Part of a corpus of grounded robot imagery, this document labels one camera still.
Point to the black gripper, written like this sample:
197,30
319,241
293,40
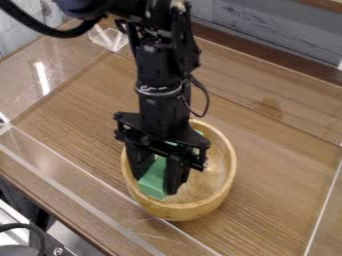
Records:
160,120

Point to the green rectangular block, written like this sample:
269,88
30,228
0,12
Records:
154,180

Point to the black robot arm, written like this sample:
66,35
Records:
166,54

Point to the brown wooden bowl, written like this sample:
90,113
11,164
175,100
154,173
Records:
206,189

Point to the clear acrylic tray wall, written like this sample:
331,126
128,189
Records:
84,203

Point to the black metal table frame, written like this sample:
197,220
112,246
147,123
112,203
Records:
30,230

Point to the clear acrylic corner bracket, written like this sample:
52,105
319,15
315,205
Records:
108,38

